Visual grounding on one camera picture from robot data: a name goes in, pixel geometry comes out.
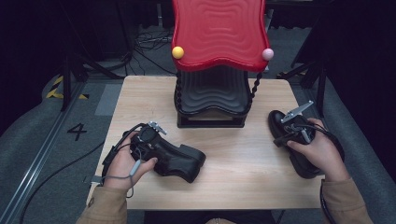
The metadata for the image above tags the person's left hand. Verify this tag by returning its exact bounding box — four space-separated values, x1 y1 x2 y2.
104 132 159 190

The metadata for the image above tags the person's right hand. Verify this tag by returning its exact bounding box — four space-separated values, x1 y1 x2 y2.
286 117 351 183

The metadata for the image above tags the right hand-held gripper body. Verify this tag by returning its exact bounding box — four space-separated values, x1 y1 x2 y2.
279 100 318 147

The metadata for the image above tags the metal floor rail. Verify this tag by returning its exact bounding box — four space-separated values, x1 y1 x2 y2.
0 82 85 224

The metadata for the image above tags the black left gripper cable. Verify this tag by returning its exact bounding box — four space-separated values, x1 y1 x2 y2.
19 122 148 224

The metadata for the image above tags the tangle of floor cables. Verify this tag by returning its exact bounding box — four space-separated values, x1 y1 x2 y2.
134 26 176 76

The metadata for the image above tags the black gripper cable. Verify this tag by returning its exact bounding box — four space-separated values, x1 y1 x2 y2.
292 122 346 224
19 122 148 224

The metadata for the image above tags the grey cord with plug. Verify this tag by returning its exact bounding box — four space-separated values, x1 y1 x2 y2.
92 148 143 199

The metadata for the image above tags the red and black shoe rack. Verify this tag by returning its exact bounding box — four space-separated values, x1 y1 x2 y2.
171 0 275 129

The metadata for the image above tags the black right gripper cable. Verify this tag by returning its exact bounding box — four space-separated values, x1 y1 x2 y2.
292 122 346 224

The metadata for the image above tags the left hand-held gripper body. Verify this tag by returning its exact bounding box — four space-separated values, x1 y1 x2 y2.
130 120 172 163

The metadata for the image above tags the black leather shoe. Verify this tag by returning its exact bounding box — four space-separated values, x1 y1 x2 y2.
153 143 207 184
268 109 325 180

